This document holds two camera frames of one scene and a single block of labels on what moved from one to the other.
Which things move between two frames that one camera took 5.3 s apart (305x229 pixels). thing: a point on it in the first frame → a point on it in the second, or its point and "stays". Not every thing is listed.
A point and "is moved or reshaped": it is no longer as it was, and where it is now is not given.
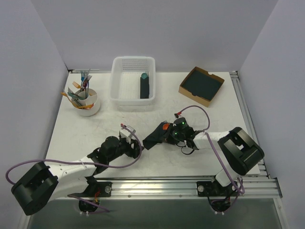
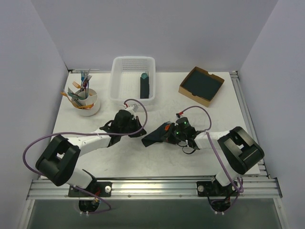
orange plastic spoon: x=165 y=126 is moved or reshaped
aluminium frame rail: x=182 y=188 stays
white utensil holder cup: x=86 y=101 stays
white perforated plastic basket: x=125 y=80 stays
